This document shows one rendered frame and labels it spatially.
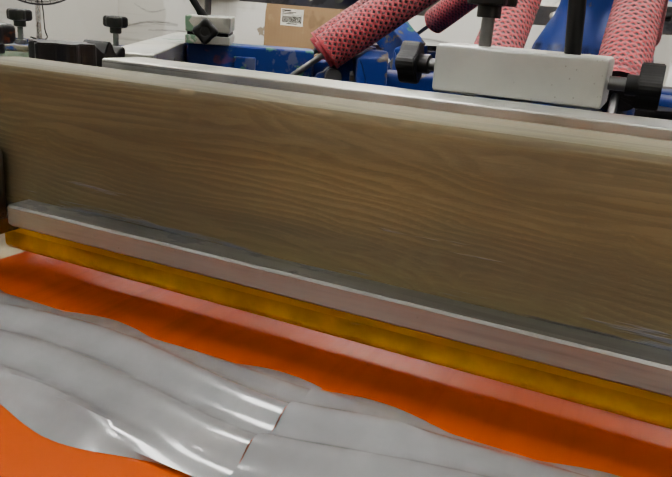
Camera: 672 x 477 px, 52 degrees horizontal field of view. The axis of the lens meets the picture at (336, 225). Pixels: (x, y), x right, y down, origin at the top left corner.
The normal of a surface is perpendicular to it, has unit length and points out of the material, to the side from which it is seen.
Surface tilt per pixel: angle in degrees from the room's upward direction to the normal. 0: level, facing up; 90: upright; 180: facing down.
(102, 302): 0
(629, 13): 38
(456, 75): 90
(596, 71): 90
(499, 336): 90
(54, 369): 29
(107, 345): 33
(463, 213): 90
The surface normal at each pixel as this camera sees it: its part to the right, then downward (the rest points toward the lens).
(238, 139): -0.42, 0.24
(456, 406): 0.07, -0.95
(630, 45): -0.05, -0.58
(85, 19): 0.91, 0.18
